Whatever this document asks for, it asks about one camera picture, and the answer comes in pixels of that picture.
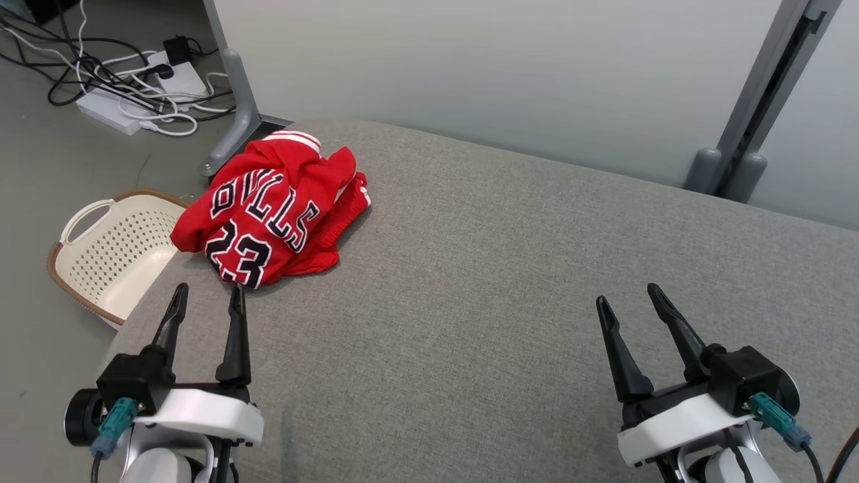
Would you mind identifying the red basketball shorts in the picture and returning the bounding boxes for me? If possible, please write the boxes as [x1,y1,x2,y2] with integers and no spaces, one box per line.
[282,171,372,277]

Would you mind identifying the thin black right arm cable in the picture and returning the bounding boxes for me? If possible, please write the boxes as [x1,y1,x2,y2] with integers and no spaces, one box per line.
[800,443,826,483]

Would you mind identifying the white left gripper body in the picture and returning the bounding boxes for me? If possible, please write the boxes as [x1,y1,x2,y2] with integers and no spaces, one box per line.
[136,382,264,446]

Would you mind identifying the teal right camera connector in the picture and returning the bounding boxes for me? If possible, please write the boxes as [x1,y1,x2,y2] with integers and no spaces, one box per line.
[748,392,813,452]

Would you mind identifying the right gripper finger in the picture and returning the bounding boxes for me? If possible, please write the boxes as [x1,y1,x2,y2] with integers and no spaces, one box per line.
[596,295,656,405]
[647,283,726,384]

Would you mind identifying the grey single-foot partition post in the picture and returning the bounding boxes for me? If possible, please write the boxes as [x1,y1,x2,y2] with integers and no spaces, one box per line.
[200,0,294,178]

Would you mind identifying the teal left camera connector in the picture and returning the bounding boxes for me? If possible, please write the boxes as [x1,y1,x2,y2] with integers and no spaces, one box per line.
[91,397,139,459]

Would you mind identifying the bundle of cables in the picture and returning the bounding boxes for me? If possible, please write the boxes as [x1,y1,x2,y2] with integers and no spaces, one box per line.
[66,0,234,138]

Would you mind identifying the teal camera connector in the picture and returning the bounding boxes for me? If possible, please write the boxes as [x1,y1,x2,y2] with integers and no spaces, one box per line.
[748,392,813,452]
[91,397,139,459]

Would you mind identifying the black power adapter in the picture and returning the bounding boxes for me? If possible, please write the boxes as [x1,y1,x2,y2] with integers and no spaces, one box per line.
[163,36,193,66]

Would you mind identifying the white power strip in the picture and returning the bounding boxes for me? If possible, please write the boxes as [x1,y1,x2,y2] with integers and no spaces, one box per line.
[76,87,143,136]
[146,50,210,103]

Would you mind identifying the grey double-foot partition post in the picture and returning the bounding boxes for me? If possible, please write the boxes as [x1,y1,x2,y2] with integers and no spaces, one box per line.
[683,0,843,204]

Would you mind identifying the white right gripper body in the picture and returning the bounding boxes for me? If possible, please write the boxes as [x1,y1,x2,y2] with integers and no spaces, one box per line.
[617,384,756,468]

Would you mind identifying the cream perforated laundry basket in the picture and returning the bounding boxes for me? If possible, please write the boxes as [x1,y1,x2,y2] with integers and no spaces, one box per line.
[47,189,192,331]

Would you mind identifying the red Bulls basketball jersey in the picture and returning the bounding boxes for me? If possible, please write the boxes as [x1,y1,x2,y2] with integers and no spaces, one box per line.
[170,131,359,290]

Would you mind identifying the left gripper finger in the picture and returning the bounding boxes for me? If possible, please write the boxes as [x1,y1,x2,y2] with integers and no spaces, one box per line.
[214,284,253,385]
[148,282,190,358]

